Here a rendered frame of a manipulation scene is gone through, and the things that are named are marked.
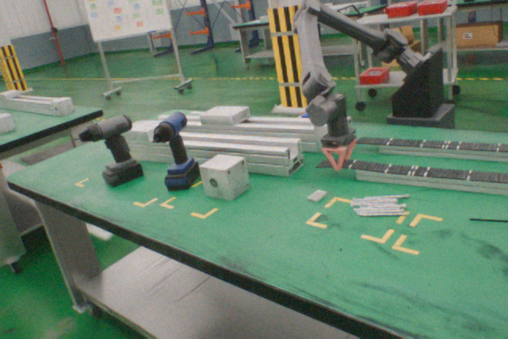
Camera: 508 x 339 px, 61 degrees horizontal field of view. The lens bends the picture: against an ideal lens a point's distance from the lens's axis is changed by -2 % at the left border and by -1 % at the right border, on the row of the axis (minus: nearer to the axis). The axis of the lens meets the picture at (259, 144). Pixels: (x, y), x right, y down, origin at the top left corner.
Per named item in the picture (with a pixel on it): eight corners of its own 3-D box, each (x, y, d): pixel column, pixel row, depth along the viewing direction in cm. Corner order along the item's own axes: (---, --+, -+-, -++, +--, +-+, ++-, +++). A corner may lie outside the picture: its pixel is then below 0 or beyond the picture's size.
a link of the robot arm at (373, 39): (303, -18, 149) (289, 6, 155) (306, 2, 139) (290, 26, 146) (405, 35, 163) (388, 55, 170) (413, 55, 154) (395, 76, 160)
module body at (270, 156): (304, 163, 137) (300, 138, 134) (288, 177, 130) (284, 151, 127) (135, 148, 182) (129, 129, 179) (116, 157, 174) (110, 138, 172)
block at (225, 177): (255, 183, 129) (250, 153, 126) (231, 201, 121) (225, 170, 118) (229, 179, 135) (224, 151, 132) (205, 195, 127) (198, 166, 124)
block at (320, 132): (356, 140, 148) (353, 113, 145) (342, 154, 139) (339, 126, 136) (332, 139, 153) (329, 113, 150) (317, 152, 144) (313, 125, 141)
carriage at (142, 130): (171, 137, 168) (167, 121, 165) (151, 148, 159) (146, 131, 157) (144, 136, 176) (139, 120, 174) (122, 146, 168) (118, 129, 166)
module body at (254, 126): (329, 141, 152) (326, 118, 149) (317, 152, 144) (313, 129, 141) (167, 132, 196) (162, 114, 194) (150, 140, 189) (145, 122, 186)
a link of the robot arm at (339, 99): (348, 90, 117) (329, 90, 121) (336, 98, 112) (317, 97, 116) (350, 115, 119) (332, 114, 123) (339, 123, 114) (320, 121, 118)
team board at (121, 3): (102, 102, 716) (67, -22, 651) (121, 94, 760) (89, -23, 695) (180, 95, 661) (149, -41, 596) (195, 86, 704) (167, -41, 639)
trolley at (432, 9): (460, 93, 437) (459, -10, 404) (456, 109, 393) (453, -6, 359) (360, 96, 487) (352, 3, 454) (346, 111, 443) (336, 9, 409)
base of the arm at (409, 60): (433, 53, 160) (413, 75, 169) (417, 39, 161) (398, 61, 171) (424, 62, 154) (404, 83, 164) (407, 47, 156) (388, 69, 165)
